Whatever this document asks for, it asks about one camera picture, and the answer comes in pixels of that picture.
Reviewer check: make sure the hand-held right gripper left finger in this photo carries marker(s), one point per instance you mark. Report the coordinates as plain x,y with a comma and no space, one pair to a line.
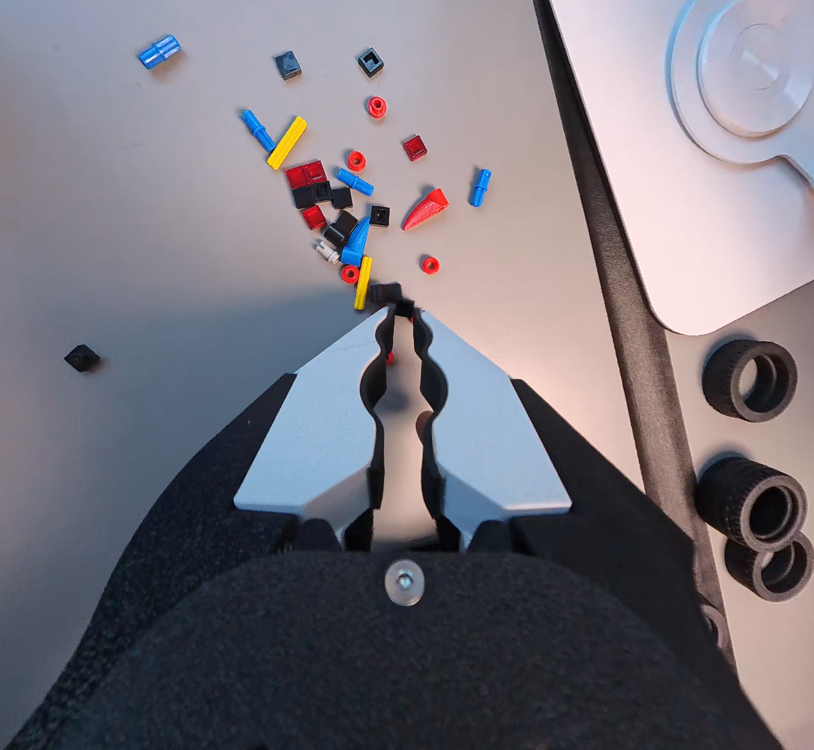
305,445

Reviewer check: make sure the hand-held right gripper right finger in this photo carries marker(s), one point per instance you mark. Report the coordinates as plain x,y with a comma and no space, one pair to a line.
502,445

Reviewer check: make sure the small dark lego plate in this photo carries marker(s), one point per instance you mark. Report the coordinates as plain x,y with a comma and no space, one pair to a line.
82,357
402,307

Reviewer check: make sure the pile of colourful lego pieces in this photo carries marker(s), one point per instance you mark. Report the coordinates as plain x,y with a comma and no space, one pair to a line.
426,209

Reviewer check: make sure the white book stand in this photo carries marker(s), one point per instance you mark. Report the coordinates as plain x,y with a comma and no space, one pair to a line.
636,127

